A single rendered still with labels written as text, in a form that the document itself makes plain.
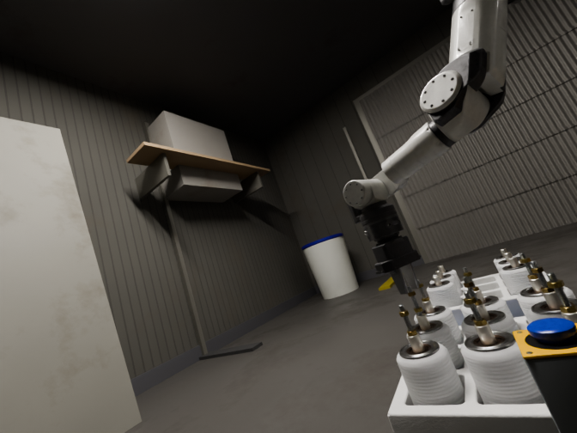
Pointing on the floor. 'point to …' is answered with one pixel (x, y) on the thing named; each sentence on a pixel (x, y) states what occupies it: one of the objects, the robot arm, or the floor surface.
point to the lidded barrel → (331, 265)
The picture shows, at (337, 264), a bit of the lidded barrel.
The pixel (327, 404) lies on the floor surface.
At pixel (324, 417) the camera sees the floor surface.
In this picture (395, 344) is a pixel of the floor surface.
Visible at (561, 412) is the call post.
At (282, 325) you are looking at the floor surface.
